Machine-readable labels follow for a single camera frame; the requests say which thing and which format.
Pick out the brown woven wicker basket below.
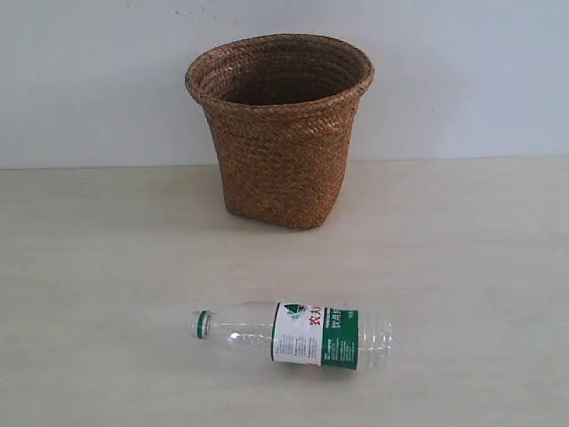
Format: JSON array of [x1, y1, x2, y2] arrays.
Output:
[[185, 34, 374, 230]]

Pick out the clear plastic bottle green label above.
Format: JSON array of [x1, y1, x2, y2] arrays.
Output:
[[190, 301, 393, 371]]

